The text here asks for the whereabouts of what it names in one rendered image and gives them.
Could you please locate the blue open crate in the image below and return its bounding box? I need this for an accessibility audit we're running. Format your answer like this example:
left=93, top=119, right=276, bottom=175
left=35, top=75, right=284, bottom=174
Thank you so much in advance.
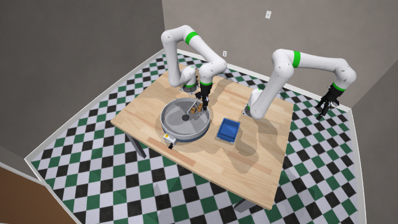
left=217, top=118, right=240, bottom=142

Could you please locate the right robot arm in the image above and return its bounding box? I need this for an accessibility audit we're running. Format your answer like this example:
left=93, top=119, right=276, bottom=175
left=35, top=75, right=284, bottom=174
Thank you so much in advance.
left=161, top=25, right=227, bottom=92

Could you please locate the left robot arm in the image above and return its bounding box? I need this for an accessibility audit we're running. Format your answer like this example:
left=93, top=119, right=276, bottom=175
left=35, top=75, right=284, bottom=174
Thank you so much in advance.
left=244, top=49, right=357, bottom=119

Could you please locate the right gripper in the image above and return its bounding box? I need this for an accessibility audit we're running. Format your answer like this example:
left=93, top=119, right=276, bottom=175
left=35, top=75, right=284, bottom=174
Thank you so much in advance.
left=201, top=90, right=210, bottom=110

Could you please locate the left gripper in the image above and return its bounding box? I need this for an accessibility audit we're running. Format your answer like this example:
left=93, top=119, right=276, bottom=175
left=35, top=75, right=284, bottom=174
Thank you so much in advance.
left=316, top=91, right=337, bottom=120

